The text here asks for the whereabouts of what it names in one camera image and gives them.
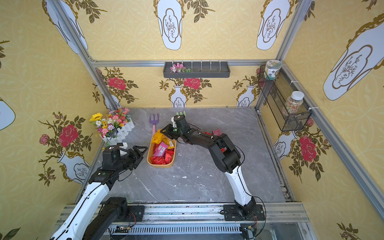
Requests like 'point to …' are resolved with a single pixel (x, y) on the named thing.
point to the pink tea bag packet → (217, 132)
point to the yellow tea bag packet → (158, 137)
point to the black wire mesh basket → (277, 91)
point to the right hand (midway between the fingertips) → (166, 127)
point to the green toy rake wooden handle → (181, 113)
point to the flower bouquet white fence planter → (114, 126)
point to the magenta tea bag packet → (160, 149)
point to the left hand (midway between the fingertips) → (141, 151)
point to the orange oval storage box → (150, 154)
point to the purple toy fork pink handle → (154, 121)
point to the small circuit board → (122, 229)
